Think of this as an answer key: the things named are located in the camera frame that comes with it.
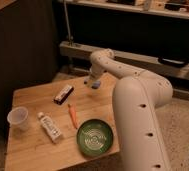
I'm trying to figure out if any cluttered background shelf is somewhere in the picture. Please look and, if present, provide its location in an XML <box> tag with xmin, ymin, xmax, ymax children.
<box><xmin>57</xmin><ymin>0</ymin><xmax>189</xmax><ymax>22</ymax></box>

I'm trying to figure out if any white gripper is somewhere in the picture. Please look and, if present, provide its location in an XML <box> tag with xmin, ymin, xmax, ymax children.
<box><xmin>84</xmin><ymin>65</ymin><xmax>104</xmax><ymax>84</ymax></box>

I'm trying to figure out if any black handle on rail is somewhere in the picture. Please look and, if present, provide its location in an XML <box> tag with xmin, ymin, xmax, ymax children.
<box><xmin>158</xmin><ymin>57</ymin><xmax>189</xmax><ymax>68</ymax></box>

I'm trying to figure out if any white and blue sponge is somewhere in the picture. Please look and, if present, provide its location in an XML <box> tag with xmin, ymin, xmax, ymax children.
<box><xmin>91</xmin><ymin>80</ymin><xmax>101</xmax><ymax>89</ymax></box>

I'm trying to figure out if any dark snack bar packet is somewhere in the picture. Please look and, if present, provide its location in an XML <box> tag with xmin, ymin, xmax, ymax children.
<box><xmin>53</xmin><ymin>85</ymin><xmax>74</xmax><ymax>105</ymax></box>

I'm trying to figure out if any thin metal pole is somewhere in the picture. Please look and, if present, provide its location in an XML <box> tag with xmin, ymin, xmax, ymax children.
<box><xmin>63</xmin><ymin>0</ymin><xmax>73</xmax><ymax>46</ymax></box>

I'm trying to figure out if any green ribbed bowl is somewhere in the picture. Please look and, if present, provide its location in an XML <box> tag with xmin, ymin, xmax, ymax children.
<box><xmin>76</xmin><ymin>119</ymin><xmax>114</xmax><ymax>157</ymax></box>

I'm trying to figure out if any translucent ceramic cup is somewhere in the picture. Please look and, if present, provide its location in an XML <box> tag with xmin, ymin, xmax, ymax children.
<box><xmin>7</xmin><ymin>106</ymin><xmax>29</xmax><ymax>131</ymax></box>

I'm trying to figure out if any white tube with label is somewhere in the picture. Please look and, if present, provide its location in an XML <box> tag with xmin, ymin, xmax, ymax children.
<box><xmin>37</xmin><ymin>112</ymin><xmax>62</xmax><ymax>144</ymax></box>

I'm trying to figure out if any wooden table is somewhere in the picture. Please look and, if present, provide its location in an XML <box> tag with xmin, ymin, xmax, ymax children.
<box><xmin>5</xmin><ymin>74</ymin><xmax>116</xmax><ymax>171</ymax></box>

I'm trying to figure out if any orange carrot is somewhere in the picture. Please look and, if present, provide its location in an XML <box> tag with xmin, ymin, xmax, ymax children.
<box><xmin>68</xmin><ymin>104</ymin><xmax>78</xmax><ymax>129</ymax></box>

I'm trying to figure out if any grey metal rail beam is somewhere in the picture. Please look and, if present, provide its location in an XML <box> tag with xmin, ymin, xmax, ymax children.
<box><xmin>59</xmin><ymin>41</ymin><xmax>189</xmax><ymax>80</ymax></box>

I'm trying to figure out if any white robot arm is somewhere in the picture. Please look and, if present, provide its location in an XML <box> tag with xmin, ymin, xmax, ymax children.
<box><xmin>87</xmin><ymin>49</ymin><xmax>173</xmax><ymax>171</ymax></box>

